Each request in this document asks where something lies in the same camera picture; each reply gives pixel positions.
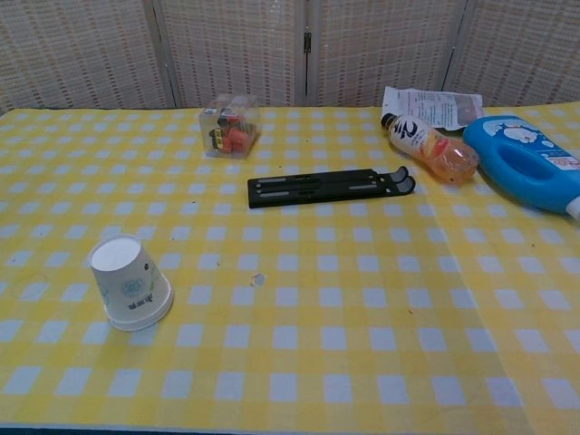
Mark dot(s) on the white printed sachet packet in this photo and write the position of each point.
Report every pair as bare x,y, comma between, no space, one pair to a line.
435,106

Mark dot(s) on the orange tea drink bottle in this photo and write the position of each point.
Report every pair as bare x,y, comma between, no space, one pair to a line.
435,149

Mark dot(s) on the woven folding screen panel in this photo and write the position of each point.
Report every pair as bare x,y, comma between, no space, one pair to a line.
385,41
231,45
77,50
525,50

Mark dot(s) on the blue pump soap bottle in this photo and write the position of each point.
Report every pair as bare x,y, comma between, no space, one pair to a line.
507,136

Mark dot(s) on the yellow checkered tablecloth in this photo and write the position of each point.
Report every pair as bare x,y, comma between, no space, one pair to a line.
534,317
272,344

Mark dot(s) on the clear box of toy blocks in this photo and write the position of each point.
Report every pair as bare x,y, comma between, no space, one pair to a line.
231,131

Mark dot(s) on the metal screen hinge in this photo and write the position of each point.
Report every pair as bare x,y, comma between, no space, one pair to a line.
308,41

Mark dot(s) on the black folding stand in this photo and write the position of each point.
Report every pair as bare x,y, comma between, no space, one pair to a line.
317,188

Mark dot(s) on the white printed paper cup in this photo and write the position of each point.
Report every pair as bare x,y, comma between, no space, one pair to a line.
131,276
136,327

